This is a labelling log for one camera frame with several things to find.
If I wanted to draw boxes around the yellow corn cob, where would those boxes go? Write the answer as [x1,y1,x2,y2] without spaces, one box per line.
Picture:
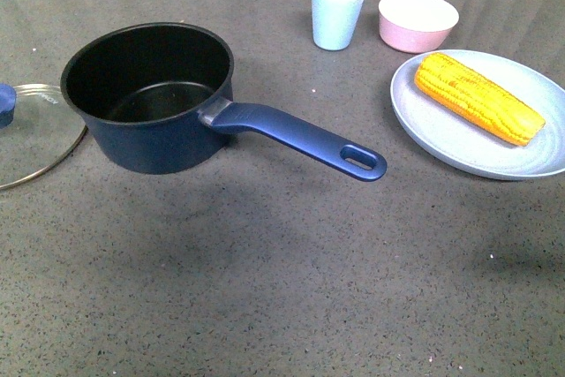
[414,52,546,147]

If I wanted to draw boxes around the glass lid with blue knob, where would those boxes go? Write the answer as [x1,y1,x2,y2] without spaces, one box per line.
[1,84,87,190]

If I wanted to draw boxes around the dark blue saucepan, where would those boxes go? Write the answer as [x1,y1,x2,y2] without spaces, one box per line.
[61,22,387,182]

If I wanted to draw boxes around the light blue cup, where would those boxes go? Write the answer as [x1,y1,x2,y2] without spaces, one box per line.
[312,0,364,51]

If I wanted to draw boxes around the light blue plate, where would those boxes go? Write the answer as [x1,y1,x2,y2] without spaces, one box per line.
[390,49,564,181]

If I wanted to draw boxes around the pink bowl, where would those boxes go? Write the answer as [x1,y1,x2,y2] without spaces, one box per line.
[378,0,459,53]

